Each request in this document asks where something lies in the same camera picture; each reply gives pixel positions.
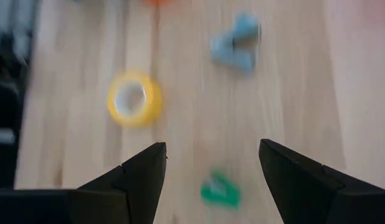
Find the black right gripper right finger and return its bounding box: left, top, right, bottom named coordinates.
left=258, top=138, right=385, bottom=224

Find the orange tape roll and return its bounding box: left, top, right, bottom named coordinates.
left=144, top=0, right=174, bottom=6

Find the yellow tape roll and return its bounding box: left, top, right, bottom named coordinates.
left=106, top=70, right=164, bottom=128

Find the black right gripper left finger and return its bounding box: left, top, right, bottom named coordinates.
left=0, top=142, right=167, bottom=224

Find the grey blue staple remover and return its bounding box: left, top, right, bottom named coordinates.
left=210, top=11, right=262, bottom=77

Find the green staple remover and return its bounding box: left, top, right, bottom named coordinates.
left=200, top=170, right=242, bottom=210

